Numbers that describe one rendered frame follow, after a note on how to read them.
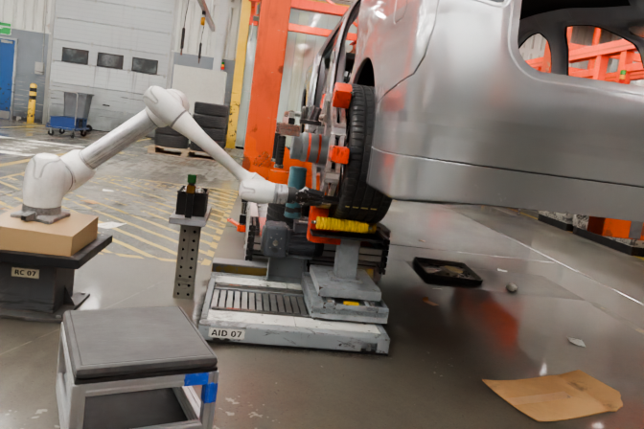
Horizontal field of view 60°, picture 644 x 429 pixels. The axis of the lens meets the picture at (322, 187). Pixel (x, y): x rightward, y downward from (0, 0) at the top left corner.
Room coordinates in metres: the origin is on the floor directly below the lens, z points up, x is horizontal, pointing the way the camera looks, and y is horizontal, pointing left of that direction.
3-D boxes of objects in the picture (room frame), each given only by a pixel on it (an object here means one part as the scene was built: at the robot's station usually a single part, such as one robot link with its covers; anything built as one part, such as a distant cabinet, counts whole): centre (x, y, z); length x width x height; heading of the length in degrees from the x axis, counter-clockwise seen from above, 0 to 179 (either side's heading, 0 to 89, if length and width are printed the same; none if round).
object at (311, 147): (2.70, 0.07, 0.85); 0.21 x 0.14 x 0.14; 98
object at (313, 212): (2.72, -0.04, 0.48); 0.16 x 0.12 x 0.17; 98
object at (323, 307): (2.74, -0.17, 0.13); 0.50 x 0.36 x 0.10; 8
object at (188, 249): (2.80, 0.64, 0.21); 0.10 x 0.10 x 0.42; 8
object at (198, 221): (2.77, 0.63, 0.44); 0.43 x 0.17 x 0.03; 8
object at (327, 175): (2.71, 0.00, 0.85); 0.54 x 0.07 x 0.54; 8
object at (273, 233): (3.01, 0.08, 0.26); 0.42 x 0.18 x 0.35; 98
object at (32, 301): (2.41, 1.21, 0.15); 0.50 x 0.50 x 0.30; 6
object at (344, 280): (2.74, -0.17, 0.32); 0.40 x 0.30 x 0.28; 8
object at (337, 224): (2.61, -0.12, 0.51); 0.29 x 0.06 x 0.06; 98
